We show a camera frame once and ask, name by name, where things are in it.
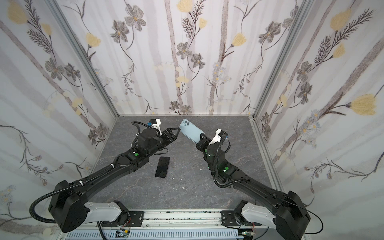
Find light blue phone case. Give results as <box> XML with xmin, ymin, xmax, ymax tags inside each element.
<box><xmin>179</xmin><ymin>119</ymin><xmax>204</xmax><ymax>144</ymax></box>

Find black phone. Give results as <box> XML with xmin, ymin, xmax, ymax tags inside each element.
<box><xmin>155</xmin><ymin>157</ymin><xmax>170</xmax><ymax>178</ymax></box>

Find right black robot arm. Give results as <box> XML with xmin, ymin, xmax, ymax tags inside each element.
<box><xmin>196</xmin><ymin>134</ymin><xmax>312</xmax><ymax>240</ymax></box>

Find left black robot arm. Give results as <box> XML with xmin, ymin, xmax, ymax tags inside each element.
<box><xmin>29</xmin><ymin>119</ymin><xmax>181</xmax><ymax>233</ymax></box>

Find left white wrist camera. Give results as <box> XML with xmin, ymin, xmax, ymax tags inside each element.
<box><xmin>147</xmin><ymin>119</ymin><xmax>162</xmax><ymax>136</ymax></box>

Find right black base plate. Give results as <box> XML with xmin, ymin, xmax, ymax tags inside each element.
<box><xmin>221</xmin><ymin>210</ymin><xmax>240</xmax><ymax>228</ymax></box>

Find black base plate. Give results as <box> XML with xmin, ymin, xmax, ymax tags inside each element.
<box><xmin>127</xmin><ymin>211</ymin><xmax>145</xmax><ymax>228</ymax></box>
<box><xmin>221</xmin><ymin>210</ymin><xmax>240</xmax><ymax>228</ymax></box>

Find aluminium mounting rail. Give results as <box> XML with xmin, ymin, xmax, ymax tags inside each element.
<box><xmin>82</xmin><ymin>202</ymin><xmax>274</xmax><ymax>229</ymax></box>

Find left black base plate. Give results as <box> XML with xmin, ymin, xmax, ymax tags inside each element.
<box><xmin>127</xmin><ymin>211</ymin><xmax>145</xmax><ymax>228</ymax></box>

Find white slotted cable duct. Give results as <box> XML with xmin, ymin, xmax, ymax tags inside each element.
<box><xmin>65</xmin><ymin>229</ymin><xmax>244</xmax><ymax>240</ymax></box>

